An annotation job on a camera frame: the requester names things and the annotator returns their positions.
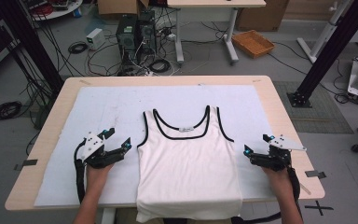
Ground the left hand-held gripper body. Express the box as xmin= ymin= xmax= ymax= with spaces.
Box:
xmin=80 ymin=131 xmax=126 ymax=170

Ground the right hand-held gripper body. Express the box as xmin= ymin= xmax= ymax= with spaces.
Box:
xmin=249 ymin=134 xmax=308 ymax=173

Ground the white tank top black trim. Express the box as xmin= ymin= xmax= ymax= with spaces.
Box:
xmin=135 ymin=105 xmax=243 ymax=224

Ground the person's right hand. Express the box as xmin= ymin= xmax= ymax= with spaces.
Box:
xmin=260 ymin=165 xmax=291 ymax=194

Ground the person's left hand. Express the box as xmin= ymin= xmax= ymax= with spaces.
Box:
xmin=85 ymin=163 xmax=115 ymax=191

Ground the pale blue-white table mat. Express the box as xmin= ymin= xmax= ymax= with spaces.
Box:
xmin=34 ymin=84 xmax=278 ymax=208

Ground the light wooden table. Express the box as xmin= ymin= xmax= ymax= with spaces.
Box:
xmin=4 ymin=75 xmax=326 ymax=213

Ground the grey tape piece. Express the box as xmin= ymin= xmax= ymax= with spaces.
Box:
xmin=304 ymin=169 xmax=327 ymax=179
xmin=13 ymin=159 xmax=39 ymax=172

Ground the grey floor mat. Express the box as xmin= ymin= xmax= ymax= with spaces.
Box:
xmin=272 ymin=80 xmax=355 ymax=135

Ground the white power supply box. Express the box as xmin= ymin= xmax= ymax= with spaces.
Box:
xmin=85 ymin=27 xmax=106 ymax=51

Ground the orange woven basket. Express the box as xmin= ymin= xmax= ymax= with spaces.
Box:
xmin=230 ymin=29 xmax=276 ymax=60

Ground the black computer tower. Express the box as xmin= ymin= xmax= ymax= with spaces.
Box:
xmin=136 ymin=9 xmax=158 ymax=63
xmin=115 ymin=14 xmax=140 ymax=65

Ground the white metal stand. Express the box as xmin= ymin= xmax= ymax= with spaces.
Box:
xmin=296 ymin=0 xmax=354 ymax=64

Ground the brown cardboard box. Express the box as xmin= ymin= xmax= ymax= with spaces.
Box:
xmin=96 ymin=0 xmax=150 ymax=17
xmin=235 ymin=0 xmax=291 ymax=33

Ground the round white table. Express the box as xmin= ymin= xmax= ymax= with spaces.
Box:
xmin=21 ymin=0 xmax=84 ymax=22

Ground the white-legged wooden desk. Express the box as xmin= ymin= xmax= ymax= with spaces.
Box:
xmin=166 ymin=0 xmax=268 ymax=65

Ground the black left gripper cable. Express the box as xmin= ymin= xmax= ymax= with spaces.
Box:
xmin=73 ymin=138 xmax=88 ymax=205

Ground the coiled black cable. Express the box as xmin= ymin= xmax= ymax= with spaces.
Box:
xmin=0 ymin=100 xmax=23 ymax=122
xmin=148 ymin=58 xmax=172 ymax=75
xmin=67 ymin=40 xmax=89 ymax=55

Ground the black metal frame post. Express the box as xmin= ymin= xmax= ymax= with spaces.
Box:
xmin=286 ymin=0 xmax=358 ymax=109
xmin=0 ymin=0 xmax=65 ymax=95

